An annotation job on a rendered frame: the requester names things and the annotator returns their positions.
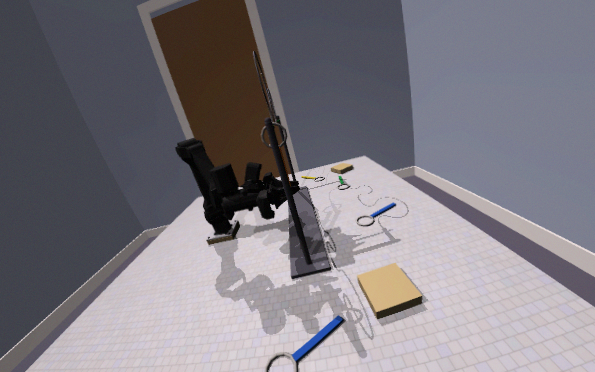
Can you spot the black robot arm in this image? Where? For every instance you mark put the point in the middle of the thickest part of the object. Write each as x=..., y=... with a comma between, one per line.
x=218, y=185

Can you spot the grey loop with blue handle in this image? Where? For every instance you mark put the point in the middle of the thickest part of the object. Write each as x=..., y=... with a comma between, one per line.
x=309, y=345
x=376, y=213

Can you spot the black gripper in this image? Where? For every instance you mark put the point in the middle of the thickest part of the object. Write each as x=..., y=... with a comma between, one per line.
x=270, y=191

